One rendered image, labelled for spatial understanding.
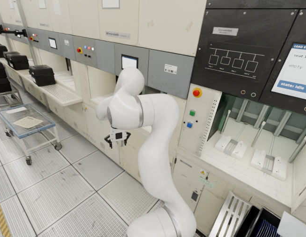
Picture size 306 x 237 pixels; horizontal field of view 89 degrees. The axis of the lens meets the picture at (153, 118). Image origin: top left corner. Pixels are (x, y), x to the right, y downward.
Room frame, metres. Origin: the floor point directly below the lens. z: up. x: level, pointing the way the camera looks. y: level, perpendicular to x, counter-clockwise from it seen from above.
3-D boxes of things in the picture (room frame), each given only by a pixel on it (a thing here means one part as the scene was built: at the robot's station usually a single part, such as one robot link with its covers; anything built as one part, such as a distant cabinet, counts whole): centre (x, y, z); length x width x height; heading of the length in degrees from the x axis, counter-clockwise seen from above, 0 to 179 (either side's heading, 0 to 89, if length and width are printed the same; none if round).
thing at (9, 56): (3.09, 2.73, 0.93); 0.30 x 0.28 x 0.26; 56
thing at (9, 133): (1.87, 1.81, 0.24); 0.97 x 0.52 x 0.48; 55
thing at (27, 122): (1.74, 1.68, 0.47); 0.31 x 0.23 x 0.02; 74
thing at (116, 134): (0.80, 0.21, 1.12); 0.10 x 0.07 x 0.11; 118
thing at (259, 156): (0.89, -0.89, 0.89); 0.22 x 0.21 x 0.04; 143
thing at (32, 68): (2.37, 1.78, 0.93); 0.30 x 0.28 x 0.26; 50
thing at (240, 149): (1.05, -0.67, 0.89); 0.22 x 0.21 x 0.04; 143
